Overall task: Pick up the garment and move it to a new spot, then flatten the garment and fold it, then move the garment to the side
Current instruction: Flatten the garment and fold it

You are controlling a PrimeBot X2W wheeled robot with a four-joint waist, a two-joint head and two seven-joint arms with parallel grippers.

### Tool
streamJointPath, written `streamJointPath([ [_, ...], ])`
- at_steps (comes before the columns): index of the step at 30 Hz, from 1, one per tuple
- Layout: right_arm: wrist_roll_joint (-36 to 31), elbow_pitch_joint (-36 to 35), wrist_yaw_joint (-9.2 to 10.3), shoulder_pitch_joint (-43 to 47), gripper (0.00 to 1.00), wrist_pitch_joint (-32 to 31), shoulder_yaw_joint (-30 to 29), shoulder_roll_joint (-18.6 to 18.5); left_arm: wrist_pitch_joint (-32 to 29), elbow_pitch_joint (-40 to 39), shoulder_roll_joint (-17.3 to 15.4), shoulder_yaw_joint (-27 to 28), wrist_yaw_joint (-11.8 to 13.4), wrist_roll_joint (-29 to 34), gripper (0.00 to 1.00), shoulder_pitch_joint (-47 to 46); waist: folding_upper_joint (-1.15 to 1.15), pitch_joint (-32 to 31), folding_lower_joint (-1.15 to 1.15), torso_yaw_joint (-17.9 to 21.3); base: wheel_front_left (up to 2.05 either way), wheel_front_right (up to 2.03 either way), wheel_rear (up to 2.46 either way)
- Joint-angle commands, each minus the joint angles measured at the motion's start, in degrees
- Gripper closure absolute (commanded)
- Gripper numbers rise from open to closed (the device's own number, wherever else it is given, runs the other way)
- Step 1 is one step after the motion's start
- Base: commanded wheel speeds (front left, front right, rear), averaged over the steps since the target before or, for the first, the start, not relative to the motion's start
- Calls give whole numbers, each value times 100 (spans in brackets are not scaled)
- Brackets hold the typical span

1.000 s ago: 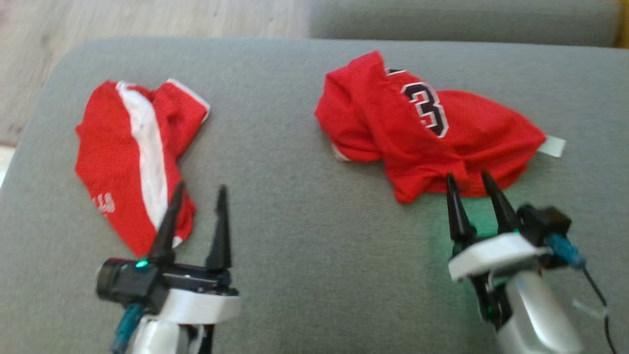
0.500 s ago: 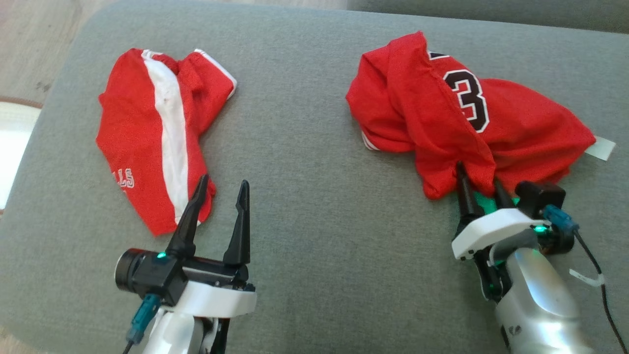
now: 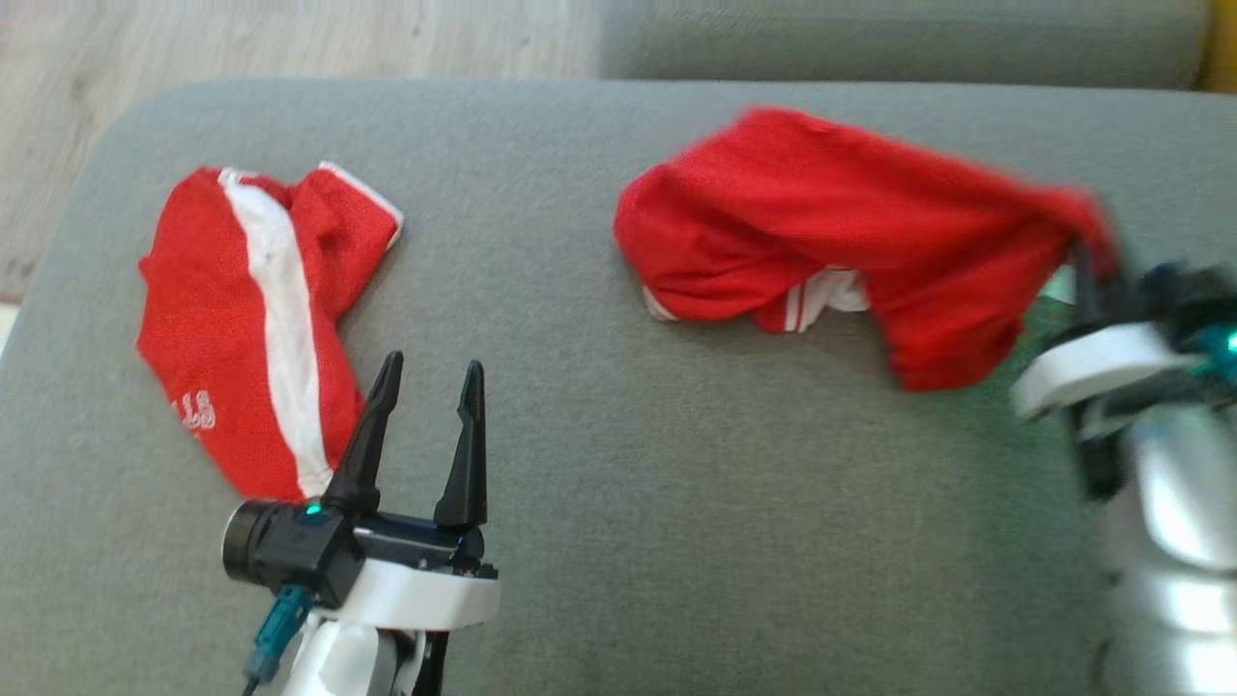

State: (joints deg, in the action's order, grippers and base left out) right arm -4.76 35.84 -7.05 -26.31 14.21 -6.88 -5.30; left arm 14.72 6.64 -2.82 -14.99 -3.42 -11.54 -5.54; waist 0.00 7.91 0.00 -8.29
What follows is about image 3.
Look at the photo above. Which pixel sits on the red jersey white sleeves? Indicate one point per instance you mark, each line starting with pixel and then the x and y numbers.
pixel 821 213

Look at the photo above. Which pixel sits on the grey sofa seat cushion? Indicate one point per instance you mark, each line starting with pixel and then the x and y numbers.
pixel 676 483

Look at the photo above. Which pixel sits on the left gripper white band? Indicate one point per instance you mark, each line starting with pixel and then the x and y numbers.
pixel 416 594

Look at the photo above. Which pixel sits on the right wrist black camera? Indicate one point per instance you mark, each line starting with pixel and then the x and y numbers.
pixel 1184 300

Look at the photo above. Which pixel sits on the wrist black camera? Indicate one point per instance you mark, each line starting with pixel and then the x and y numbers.
pixel 1184 300
pixel 285 546

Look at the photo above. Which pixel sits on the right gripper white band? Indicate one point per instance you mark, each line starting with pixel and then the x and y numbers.
pixel 1092 367

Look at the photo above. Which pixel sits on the grey sofa back cushion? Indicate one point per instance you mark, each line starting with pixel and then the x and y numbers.
pixel 870 39

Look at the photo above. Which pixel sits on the yellow object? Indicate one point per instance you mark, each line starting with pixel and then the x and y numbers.
pixel 1222 43

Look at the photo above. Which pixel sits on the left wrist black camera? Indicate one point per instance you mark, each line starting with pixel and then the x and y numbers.
pixel 285 546

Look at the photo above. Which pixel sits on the red shorts white stripe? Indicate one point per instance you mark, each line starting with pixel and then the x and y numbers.
pixel 217 319

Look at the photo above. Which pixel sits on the white floor mat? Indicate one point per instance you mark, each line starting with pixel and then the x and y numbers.
pixel 6 333

